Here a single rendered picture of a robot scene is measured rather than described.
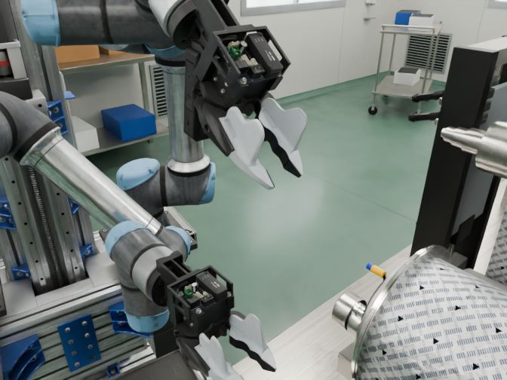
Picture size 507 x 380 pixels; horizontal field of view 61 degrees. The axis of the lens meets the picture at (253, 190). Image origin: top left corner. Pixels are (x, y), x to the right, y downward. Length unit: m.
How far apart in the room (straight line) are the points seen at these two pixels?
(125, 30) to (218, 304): 0.38
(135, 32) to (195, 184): 0.60
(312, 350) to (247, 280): 1.56
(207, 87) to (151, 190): 0.73
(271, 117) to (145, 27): 0.24
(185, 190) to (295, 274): 1.39
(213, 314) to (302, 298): 1.72
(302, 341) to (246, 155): 0.51
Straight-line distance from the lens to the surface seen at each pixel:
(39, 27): 0.66
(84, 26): 0.65
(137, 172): 1.17
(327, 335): 0.89
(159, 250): 0.68
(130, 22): 0.63
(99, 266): 1.39
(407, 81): 5.37
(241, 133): 0.45
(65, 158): 0.85
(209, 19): 0.48
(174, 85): 1.06
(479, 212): 0.82
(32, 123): 0.85
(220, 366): 0.56
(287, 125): 0.47
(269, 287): 2.35
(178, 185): 1.17
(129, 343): 1.44
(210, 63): 0.46
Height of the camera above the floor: 1.54
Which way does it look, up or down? 28 degrees down
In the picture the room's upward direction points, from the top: straight up
